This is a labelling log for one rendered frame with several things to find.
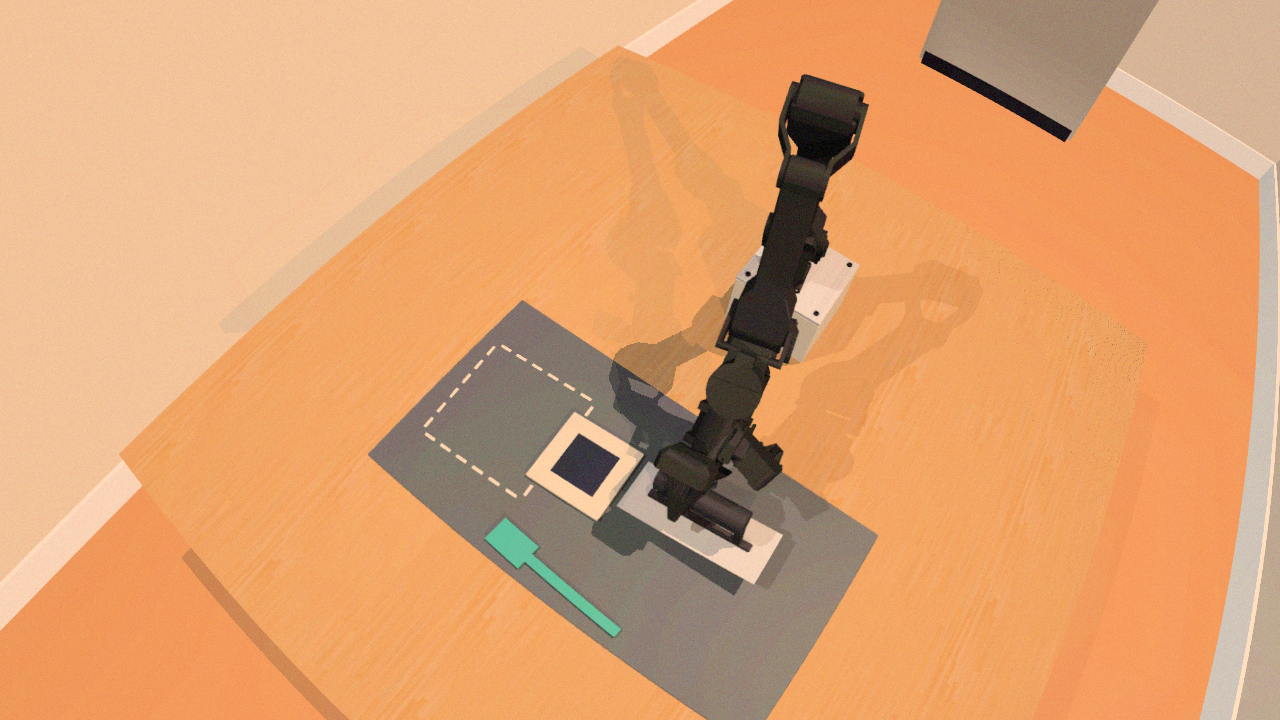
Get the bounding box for green trowel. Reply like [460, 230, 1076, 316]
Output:
[485, 518, 621, 637]

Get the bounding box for dark grey flat mat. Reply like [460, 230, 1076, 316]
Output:
[369, 300, 878, 720]

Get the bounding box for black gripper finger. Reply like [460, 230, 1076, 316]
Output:
[667, 474, 699, 521]
[682, 466, 732, 516]

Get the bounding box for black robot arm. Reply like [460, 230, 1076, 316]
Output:
[707, 74, 869, 492]

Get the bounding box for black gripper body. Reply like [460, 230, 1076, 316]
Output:
[653, 398, 754, 492]

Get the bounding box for cream square tile with dark square centre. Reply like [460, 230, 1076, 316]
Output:
[526, 413, 644, 521]

